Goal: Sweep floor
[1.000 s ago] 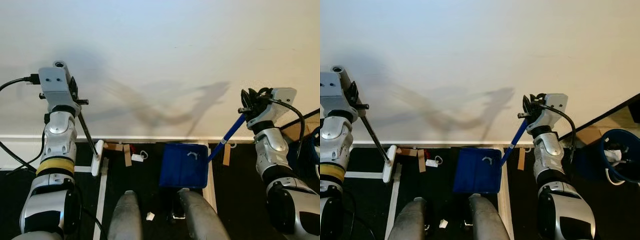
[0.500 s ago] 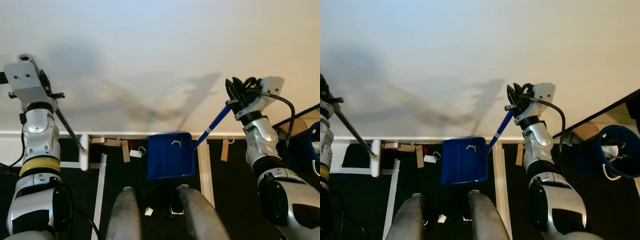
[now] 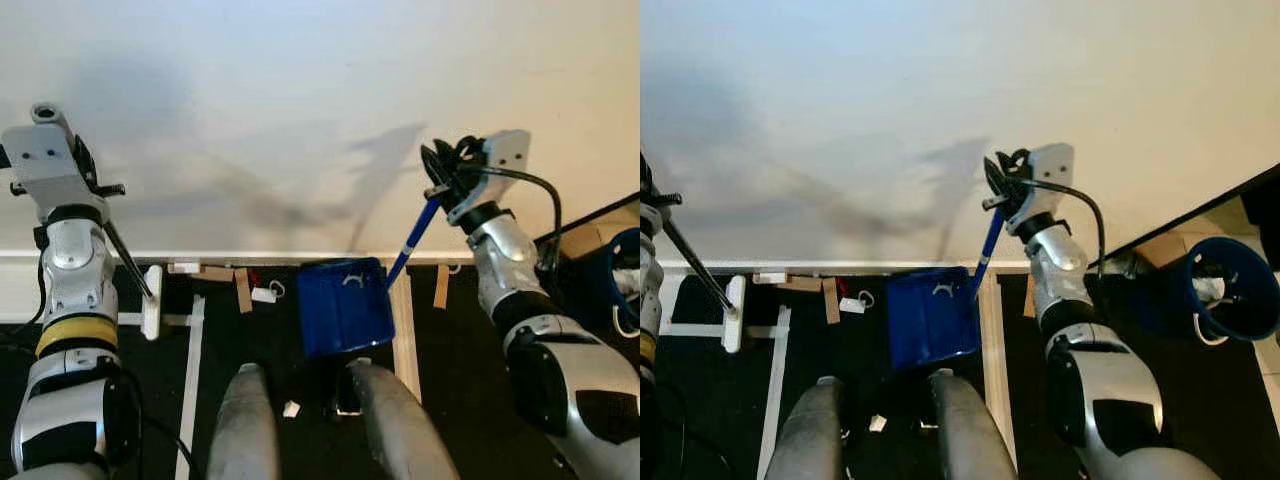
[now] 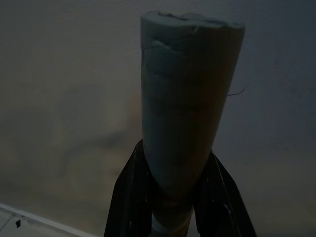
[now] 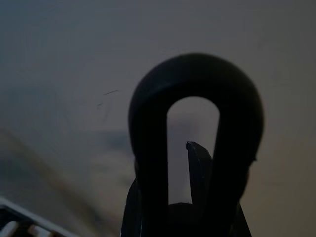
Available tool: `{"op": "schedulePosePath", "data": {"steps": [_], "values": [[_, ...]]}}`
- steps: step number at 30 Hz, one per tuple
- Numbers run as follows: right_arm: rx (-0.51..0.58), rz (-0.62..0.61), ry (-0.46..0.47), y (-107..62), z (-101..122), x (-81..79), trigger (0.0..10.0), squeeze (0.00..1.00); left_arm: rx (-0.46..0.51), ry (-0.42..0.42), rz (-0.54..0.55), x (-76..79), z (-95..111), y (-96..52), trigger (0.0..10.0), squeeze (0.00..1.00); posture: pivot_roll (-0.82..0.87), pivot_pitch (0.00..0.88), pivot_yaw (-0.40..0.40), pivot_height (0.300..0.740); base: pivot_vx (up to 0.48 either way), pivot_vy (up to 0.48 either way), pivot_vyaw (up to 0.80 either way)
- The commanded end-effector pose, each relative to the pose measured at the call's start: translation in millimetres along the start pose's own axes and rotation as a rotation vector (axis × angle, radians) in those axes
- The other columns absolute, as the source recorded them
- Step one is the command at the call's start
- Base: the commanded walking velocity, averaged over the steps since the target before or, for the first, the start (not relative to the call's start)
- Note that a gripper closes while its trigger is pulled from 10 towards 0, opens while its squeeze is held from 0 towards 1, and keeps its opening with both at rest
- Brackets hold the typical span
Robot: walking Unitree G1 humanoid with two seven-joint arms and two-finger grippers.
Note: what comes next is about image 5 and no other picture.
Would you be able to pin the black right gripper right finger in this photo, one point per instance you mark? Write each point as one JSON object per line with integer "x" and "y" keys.
{"x": 200, "y": 172}

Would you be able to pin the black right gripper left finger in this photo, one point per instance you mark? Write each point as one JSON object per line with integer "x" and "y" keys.
{"x": 130, "y": 212}

